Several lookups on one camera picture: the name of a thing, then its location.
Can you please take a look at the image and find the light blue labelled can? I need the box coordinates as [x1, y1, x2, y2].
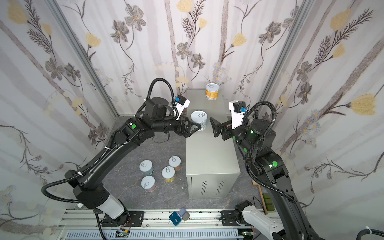
[191, 110, 208, 132]

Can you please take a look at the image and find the yellow can with silver lid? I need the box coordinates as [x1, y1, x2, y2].
[162, 166, 175, 183]

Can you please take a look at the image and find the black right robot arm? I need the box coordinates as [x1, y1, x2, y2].
[210, 116, 320, 240]

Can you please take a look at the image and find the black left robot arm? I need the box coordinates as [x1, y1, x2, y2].
[65, 96, 201, 220]

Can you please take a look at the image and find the grey metal cabinet counter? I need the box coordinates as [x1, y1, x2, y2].
[186, 90, 241, 199]

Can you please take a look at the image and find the brown labelled can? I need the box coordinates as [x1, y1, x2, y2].
[169, 156, 182, 172]

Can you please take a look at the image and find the pink labelled can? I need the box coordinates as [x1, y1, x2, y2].
[141, 176, 157, 193]

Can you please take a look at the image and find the small blue grey device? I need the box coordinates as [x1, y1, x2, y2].
[169, 208, 191, 226]

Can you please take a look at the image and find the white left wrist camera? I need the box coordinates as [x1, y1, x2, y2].
[175, 95, 191, 121]

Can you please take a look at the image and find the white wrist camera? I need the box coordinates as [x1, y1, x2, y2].
[175, 95, 191, 121]
[229, 100, 247, 130]

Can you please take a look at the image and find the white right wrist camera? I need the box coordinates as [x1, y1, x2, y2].
[229, 100, 247, 130]

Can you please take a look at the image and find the black corrugated right cable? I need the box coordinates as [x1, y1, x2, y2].
[242, 100, 298, 203]

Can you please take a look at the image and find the black corrugated cable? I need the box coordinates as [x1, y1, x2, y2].
[41, 146, 112, 204]
[242, 100, 298, 203]

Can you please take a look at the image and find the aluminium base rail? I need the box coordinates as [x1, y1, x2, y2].
[53, 209, 266, 240]

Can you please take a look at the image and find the black corrugated left cable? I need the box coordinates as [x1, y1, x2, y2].
[41, 146, 112, 204]

